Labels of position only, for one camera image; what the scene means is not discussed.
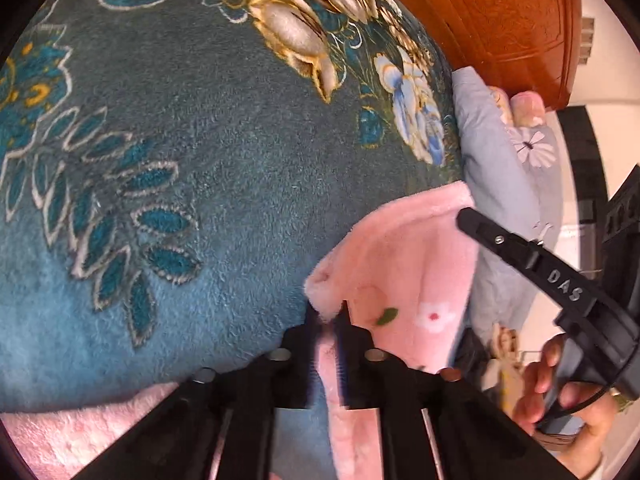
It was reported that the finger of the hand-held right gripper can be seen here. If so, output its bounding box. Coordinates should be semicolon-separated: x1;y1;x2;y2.
456;207;603;317

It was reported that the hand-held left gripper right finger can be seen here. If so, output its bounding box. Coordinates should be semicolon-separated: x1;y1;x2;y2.
335;301;576;480

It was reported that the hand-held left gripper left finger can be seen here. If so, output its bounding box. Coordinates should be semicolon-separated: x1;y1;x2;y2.
75;307;322;480

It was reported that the pink fleece flower-print garment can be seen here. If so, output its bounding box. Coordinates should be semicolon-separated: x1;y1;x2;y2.
0;182;478;480

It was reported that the person's right forearm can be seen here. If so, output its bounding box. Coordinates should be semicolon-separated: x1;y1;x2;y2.
560;447;610;480

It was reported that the person's right hand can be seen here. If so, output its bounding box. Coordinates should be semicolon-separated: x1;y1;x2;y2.
514;334;618;453

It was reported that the light blue flower-print quilt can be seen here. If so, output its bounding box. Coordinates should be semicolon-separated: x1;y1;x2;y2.
451;66;563;346

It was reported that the beige patterned cloth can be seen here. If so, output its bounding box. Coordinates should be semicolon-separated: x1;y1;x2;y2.
479;324;528;403

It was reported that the pink pillow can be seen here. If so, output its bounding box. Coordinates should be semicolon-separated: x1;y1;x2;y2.
489;86;547;127

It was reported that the teal floral blanket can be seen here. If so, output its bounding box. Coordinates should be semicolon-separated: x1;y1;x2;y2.
0;0;466;413

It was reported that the carved wooden headboard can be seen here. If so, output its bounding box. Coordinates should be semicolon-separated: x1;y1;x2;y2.
359;0;582;112

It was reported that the white wall radiator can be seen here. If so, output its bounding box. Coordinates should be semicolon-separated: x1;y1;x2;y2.
579;16;597;66

